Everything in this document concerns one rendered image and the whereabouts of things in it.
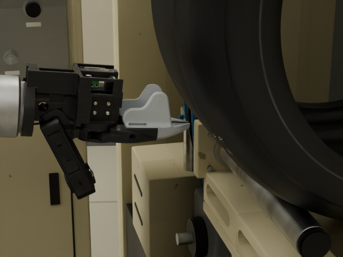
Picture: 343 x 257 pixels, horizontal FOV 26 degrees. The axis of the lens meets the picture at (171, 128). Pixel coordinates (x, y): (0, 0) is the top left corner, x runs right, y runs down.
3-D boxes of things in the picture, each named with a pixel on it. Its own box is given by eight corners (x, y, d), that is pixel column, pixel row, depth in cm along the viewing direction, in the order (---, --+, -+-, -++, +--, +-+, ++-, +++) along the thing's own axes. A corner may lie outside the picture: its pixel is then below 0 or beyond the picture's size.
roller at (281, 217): (234, 130, 124) (248, 149, 126) (213, 147, 124) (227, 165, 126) (321, 223, 92) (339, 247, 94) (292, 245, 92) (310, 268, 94)
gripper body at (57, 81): (129, 80, 88) (26, 74, 85) (122, 148, 91) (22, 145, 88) (118, 65, 95) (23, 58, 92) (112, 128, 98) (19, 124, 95)
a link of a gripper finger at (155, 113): (200, 96, 92) (126, 93, 89) (194, 142, 93) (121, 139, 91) (193, 90, 94) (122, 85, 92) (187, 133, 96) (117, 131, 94)
